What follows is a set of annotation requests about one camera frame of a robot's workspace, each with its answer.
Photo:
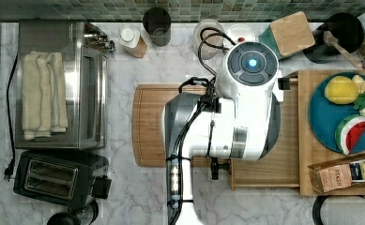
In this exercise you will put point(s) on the wooden drawer with black handle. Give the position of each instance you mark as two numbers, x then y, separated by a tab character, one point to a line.
280	167

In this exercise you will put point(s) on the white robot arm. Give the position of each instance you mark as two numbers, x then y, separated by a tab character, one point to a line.
238	116

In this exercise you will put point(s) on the wooden drawer cabinet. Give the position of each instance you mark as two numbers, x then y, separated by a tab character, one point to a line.
311	151

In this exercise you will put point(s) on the glass jar of cereal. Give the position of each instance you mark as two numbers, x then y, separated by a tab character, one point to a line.
208	50

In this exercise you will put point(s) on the stainless steel toaster oven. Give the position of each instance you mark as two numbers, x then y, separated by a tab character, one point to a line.
85	50

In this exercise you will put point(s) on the black two-slot toaster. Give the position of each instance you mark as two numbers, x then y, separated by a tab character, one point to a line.
72	178

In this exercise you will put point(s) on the teal canister with wooden lid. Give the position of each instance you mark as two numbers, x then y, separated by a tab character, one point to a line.
288	36

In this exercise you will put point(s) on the folded beige towel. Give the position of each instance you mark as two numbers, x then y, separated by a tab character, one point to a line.
44	95

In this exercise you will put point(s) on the blue plate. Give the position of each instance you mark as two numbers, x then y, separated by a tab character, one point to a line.
324	116

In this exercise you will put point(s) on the wooden tea box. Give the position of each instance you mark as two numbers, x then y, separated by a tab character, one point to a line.
342	176

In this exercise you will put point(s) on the toy lemon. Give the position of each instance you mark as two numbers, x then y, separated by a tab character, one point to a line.
341	90

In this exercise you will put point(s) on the black utensil holder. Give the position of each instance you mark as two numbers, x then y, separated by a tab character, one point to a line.
345	27

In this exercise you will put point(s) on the wooden spoon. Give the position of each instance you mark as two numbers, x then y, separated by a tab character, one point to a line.
330	40

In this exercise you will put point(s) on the toy watermelon slice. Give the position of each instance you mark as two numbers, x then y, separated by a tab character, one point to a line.
349	131

